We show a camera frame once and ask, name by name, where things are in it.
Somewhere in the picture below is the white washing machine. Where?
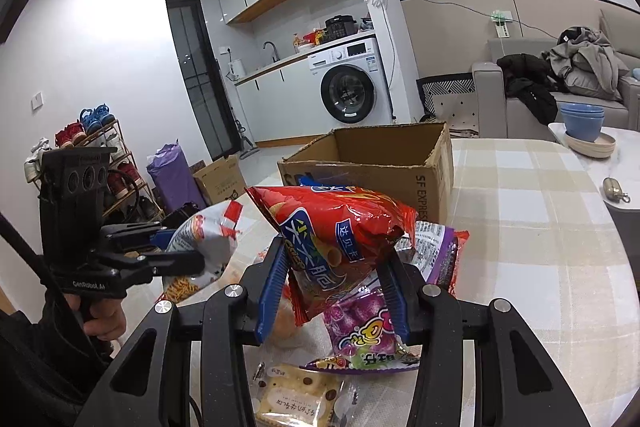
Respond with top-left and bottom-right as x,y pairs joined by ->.
307,36 -> 395,127

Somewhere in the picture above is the grey clothes pile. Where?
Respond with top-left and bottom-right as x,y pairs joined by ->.
542,26 -> 630,101

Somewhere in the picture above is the purple grape candy bag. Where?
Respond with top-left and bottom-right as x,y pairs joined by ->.
306,221 -> 470,375

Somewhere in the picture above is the small key pouch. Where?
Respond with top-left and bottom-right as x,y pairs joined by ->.
602,176 -> 631,204

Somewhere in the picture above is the patterned floor mat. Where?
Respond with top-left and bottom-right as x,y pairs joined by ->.
416,72 -> 480,138

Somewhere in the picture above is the red chip bag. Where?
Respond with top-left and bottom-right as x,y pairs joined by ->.
246,185 -> 418,326

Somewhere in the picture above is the cardboard SF box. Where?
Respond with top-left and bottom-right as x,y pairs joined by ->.
278,122 -> 454,225

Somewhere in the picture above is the checked tablecloth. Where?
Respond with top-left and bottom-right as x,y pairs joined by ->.
114,136 -> 639,427

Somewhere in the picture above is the white coffee table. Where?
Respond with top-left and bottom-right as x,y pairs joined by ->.
574,127 -> 639,283

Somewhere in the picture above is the person's left hand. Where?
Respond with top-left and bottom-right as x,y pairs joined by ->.
82,299 -> 127,341

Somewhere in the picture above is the grey sofa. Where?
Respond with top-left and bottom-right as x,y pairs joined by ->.
471,38 -> 639,141

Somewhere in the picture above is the small cardboard box on floor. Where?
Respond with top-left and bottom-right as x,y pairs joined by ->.
193,155 -> 246,205

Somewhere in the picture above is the blue bowl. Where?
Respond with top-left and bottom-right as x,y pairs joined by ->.
560,103 -> 605,142

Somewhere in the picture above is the black door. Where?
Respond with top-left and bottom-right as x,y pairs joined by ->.
166,0 -> 241,160

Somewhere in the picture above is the cream biscuit packet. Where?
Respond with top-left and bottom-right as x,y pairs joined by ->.
250,362 -> 359,427

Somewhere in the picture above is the shoe rack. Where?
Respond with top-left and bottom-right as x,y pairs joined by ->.
54,104 -> 163,225

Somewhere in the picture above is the cream plate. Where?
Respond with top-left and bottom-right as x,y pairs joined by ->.
565,133 -> 616,159

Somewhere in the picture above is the black jacket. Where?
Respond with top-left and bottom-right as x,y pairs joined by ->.
497,53 -> 568,126

